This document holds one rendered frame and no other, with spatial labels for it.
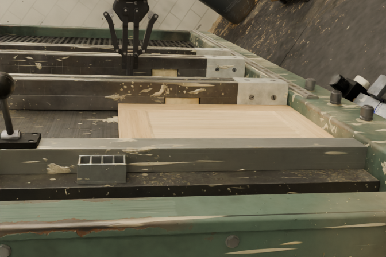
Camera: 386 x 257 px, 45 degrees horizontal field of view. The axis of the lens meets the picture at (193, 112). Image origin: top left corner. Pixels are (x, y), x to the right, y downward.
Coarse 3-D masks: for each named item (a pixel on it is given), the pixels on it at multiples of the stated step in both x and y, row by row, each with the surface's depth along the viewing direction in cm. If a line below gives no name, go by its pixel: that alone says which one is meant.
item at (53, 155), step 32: (0, 160) 68; (32, 160) 69; (64, 160) 70; (128, 160) 71; (160, 160) 72; (192, 160) 73; (224, 160) 74; (256, 160) 75; (288, 160) 76; (320, 160) 77; (352, 160) 78
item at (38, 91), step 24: (24, 96) 102; (48, 96) 103; (72, 96) 104; (96, 96) 105; (120, 96) 106; (144, 96) 107; (168, 96) 108; (192, 96) 109; (216, 96) 109; (240, 96) 110; (264, 96) 111
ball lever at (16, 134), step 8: (0, 72) 62; (0, 80) 61; (8, 80) 62; (0, 88) 61; (8, 88) 62; (0, 96) 62; (8, 96) 63; (8, 112) 66; (8, 120) 67; (8, 128) 68; (8, 136) 69; (16, 136) 69
